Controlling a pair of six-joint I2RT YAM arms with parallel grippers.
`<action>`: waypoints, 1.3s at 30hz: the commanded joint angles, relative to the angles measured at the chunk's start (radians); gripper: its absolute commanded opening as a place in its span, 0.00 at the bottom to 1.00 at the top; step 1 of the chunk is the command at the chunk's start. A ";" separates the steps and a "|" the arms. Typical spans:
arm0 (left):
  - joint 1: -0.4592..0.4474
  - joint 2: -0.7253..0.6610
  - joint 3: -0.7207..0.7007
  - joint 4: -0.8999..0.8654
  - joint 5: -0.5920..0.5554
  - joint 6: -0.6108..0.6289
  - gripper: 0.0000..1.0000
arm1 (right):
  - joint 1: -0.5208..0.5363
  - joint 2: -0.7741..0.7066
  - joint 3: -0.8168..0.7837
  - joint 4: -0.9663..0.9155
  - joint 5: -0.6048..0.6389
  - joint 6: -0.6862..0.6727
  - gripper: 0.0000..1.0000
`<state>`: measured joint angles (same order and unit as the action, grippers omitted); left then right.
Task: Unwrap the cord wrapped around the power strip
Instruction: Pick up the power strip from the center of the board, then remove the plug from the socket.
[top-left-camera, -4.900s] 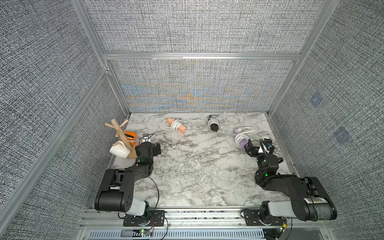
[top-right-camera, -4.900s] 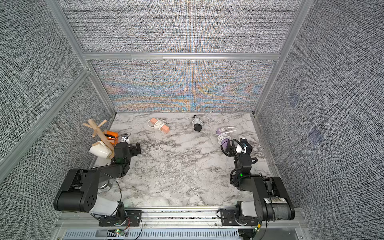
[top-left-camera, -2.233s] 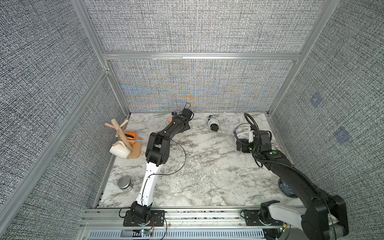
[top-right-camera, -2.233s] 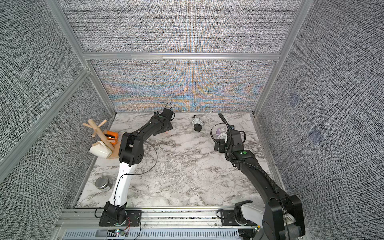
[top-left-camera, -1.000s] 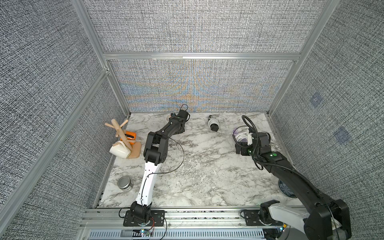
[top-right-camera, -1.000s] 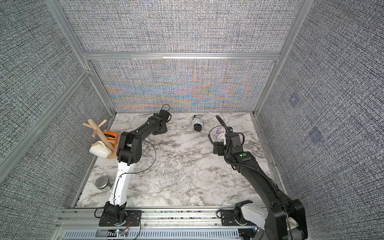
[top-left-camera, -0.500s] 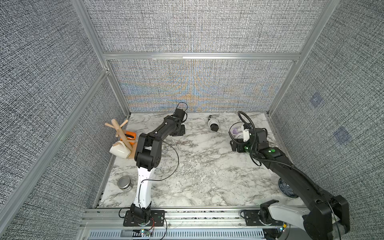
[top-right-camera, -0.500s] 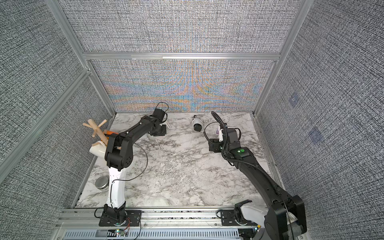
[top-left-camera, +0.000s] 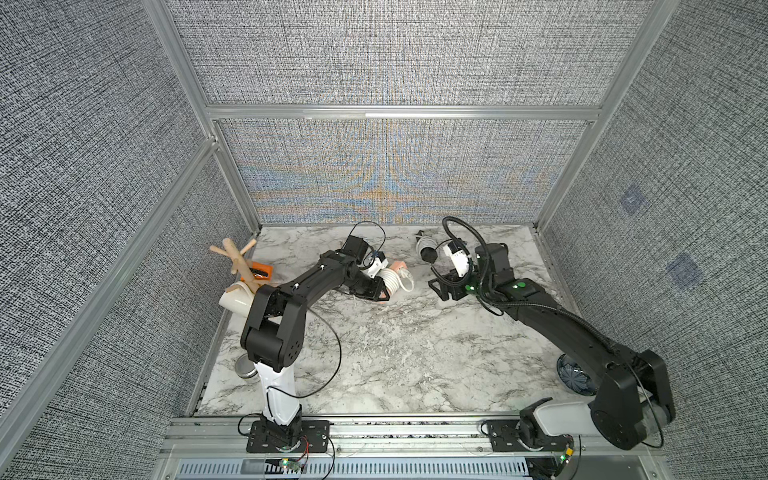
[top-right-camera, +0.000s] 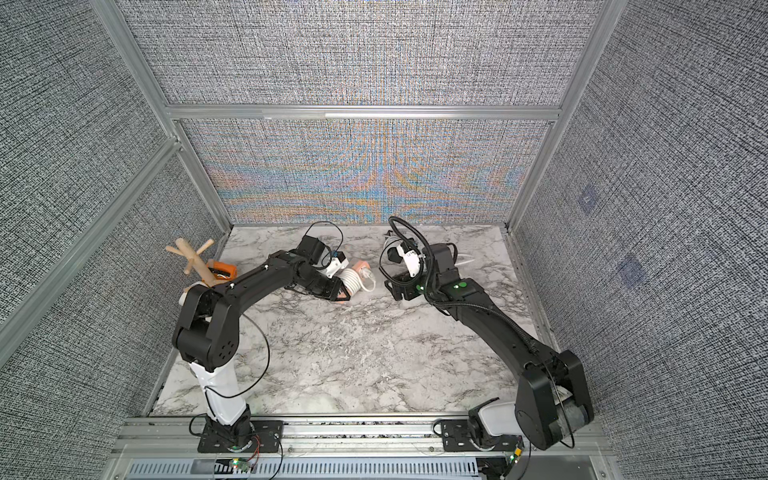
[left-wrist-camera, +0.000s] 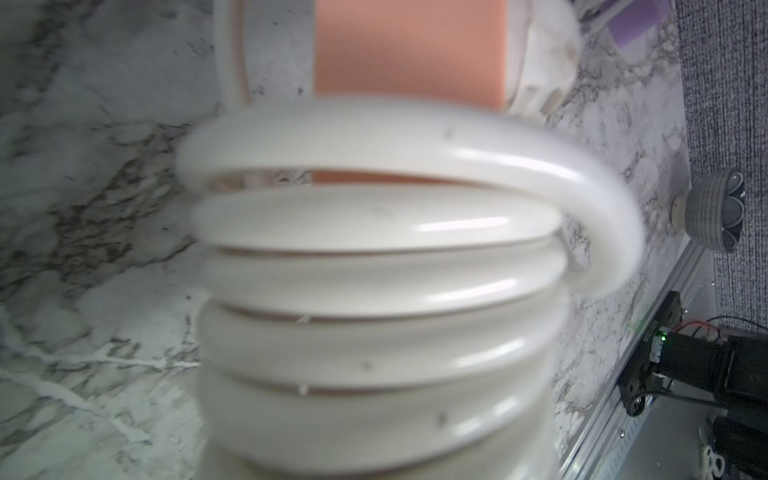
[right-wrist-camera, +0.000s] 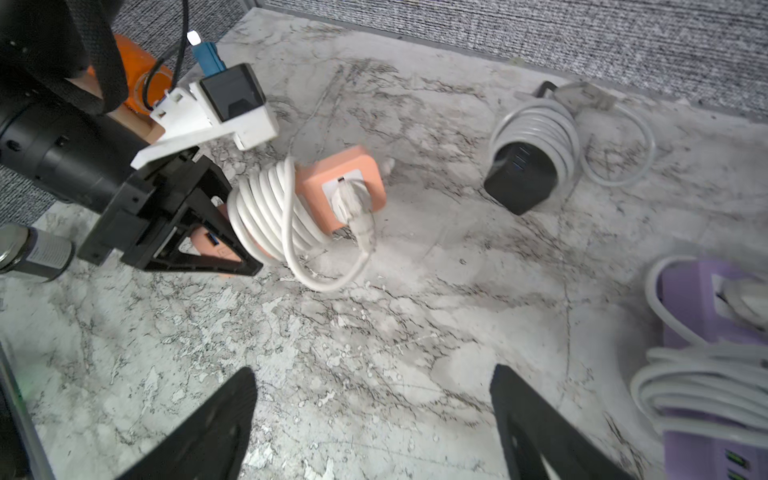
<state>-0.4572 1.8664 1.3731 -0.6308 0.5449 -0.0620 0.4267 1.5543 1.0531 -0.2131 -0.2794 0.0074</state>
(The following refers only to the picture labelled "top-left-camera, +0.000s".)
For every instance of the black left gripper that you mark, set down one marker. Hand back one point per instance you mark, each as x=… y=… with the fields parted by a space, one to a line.
x=372 y=285

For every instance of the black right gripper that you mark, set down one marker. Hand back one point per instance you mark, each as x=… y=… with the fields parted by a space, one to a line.
x=447 y=285

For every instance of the pink power strip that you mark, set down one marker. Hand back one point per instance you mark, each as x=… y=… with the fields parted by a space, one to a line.
x=399 y=267

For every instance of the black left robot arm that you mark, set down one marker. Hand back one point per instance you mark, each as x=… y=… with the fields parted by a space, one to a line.
x=274 y=331

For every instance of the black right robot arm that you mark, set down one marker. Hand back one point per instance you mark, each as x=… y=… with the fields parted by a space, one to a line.
x=633 y=397

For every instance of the black and white power strip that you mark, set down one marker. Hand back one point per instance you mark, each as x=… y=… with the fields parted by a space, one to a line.
x=429 y=249

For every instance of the orange box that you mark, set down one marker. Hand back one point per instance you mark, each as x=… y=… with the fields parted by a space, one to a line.
x=261 y=272

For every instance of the wooden mug tree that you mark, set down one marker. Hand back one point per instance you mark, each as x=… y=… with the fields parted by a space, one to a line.
x=240 y=266

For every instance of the cream ceramic mug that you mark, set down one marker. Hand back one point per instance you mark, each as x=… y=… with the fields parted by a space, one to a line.
x=237 y=298

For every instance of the dark blue bowl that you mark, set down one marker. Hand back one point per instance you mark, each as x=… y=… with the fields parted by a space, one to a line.
x=574 y=377

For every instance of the metal tin can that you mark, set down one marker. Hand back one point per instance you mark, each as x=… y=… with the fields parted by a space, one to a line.
x=245 y=368

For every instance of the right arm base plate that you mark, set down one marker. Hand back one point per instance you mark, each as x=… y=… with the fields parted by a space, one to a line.
x=515 y=435

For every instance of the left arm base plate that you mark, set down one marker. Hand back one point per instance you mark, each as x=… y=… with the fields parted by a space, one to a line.
x=299 y=437

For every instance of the aluminium front rail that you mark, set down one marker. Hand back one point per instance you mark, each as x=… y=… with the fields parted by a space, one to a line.
x=453 y=434

